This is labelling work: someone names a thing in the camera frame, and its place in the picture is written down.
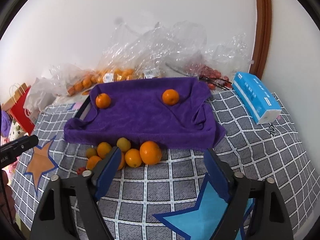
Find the red paper bag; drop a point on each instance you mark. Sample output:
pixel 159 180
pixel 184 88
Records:
pixel 20 115

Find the large orange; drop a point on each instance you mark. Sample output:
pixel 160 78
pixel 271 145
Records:
pixel 150 153

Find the grey checked star blanket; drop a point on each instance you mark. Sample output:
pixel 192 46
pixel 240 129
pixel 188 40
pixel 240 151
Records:
pixel 175 175

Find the wooden door frame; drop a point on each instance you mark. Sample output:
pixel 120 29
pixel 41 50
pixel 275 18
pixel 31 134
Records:
pixel 265 25

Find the brown paper bag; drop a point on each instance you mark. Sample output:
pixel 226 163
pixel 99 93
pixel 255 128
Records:
pixel 16 93

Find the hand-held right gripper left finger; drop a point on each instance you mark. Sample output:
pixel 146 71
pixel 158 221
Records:
pixel 110 172

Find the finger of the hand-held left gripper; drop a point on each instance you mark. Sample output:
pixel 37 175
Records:
pixel 21 145

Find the yellow citrus fruit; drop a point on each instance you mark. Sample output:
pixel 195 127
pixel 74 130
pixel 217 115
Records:
pixel 124 144

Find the purple towel covered tray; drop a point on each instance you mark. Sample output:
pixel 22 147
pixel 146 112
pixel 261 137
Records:
pixel 140 120

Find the orange with green stem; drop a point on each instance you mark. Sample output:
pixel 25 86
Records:
pixel 103 101

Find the clear plastic bag of oranges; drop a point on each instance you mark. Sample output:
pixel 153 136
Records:
pixel 120 73
pixel 75 85

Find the white plastic bag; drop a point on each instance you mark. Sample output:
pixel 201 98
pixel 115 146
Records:
pixel 40 92

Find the blue tissue pack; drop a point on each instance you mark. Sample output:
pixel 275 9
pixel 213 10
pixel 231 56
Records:
pixel 255 97

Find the person's left hand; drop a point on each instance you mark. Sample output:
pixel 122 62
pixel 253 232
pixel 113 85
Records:
pixel 5 197

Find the floral cloth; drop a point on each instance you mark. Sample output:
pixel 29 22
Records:
pixel 13 131

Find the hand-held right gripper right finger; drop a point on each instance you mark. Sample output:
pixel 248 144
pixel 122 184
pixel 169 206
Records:
pixel 217 177

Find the small yellow-green citrus fruit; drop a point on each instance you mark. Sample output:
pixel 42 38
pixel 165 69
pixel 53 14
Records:
pixel 91 153

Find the red tomato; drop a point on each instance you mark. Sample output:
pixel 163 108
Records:
pixel 80 172

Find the clear plastic bag of tomatoes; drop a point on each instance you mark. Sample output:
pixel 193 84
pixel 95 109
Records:
pixel 207 71

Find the white pink printed sheet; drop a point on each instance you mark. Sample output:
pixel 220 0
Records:
pixel 67 101

